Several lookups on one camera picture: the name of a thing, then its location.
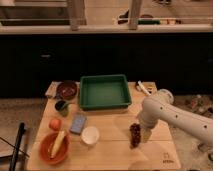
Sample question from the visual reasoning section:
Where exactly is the wooden block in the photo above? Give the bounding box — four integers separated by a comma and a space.
45, 82, 59, 99

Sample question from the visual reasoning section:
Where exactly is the black tripod stand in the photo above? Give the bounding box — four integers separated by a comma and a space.
0, 122, 29, 171

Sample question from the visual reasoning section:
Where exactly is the blue sponge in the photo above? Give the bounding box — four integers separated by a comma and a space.
69, 114, 86, 135

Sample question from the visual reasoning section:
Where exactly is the dark purple grape bunch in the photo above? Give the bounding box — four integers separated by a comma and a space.
130, 123, 141, 148

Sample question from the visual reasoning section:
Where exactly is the dark green cup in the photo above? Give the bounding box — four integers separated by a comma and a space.
55, 100, 69, 117

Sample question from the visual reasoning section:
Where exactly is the white paper cup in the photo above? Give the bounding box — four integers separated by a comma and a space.
81, 126, 100, 145

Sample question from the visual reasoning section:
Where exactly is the green plastic tray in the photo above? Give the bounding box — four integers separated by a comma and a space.
79, 74, 132, 111

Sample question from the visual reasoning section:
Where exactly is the yellow banana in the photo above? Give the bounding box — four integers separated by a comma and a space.
50, 131, 65, 158

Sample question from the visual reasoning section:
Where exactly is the orange peach fruit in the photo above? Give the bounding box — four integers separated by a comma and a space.
49, 118, 62, 131

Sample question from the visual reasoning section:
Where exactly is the dark red bowl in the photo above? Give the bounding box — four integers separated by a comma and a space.
56, 80, 77, 100

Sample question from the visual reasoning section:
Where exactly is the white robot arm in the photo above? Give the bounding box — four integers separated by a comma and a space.
138, 89, 213, 147

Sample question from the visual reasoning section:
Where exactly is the orange bowl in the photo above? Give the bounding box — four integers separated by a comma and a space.
39, 132, 69, 165

